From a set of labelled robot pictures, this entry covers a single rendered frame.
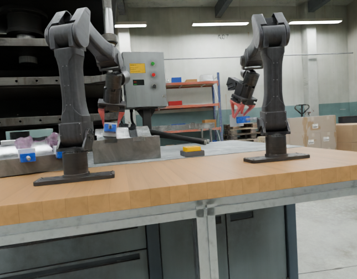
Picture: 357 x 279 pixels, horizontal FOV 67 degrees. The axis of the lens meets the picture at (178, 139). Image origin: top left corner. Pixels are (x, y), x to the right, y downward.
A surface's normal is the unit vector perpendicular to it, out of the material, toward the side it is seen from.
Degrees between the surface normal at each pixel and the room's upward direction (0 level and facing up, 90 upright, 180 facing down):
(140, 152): 90
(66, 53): 91
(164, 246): 90
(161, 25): 90
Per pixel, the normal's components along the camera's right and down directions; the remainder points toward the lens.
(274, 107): -0.04, 0.17
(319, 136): 0.22, 0.18
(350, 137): -0.96, 0.07
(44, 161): 0.52, 0.01
